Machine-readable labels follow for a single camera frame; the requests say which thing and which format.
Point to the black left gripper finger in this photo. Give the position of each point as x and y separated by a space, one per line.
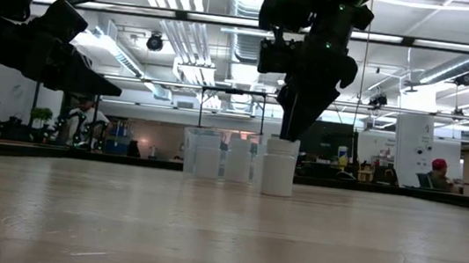
81 81

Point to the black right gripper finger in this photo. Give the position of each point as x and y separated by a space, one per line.
287 106
313 105

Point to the white plastic pill bottle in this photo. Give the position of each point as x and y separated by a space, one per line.
207 161
238 165
278 172

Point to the black background robot arm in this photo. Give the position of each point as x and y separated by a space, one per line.
80 129

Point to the clear plastic basket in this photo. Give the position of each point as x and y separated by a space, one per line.
190 153

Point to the person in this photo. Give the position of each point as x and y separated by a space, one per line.
94 117
439 164

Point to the black computer monitor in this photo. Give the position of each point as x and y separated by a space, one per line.
331 140

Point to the green potted plant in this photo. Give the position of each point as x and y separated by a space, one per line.
41 114

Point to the yellow canister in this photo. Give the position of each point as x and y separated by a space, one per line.
342 155

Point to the black ceiling spotlight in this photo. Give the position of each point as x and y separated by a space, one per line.
464 79
155 42
378 100

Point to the blue bin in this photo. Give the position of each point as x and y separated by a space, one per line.
117 145

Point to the white building column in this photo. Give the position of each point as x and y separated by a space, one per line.
412 143

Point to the black overhead light bar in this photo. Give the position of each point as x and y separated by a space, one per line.
181 15

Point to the black metal station frame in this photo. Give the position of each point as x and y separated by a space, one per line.
36 95

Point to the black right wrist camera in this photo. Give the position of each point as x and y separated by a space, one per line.
278 59

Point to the black metal frame stand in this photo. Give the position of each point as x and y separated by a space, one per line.
234 91

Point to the silver round air duct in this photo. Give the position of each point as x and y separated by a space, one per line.
246 46

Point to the black table edge frame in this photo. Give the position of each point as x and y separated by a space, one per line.
387 191

